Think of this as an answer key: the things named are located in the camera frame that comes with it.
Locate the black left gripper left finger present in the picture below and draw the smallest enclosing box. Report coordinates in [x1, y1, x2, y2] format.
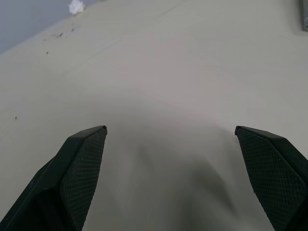
[0, 125, 108, 231]

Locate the grey metal frame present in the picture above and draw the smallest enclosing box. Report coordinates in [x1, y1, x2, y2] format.
[299, 0, 308, 32]

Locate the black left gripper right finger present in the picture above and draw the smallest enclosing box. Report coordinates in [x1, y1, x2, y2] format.
[234, 125, 308, 231]

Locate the crumpled white tissue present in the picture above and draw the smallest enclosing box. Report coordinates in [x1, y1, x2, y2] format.
[68, 0, 85, 15]

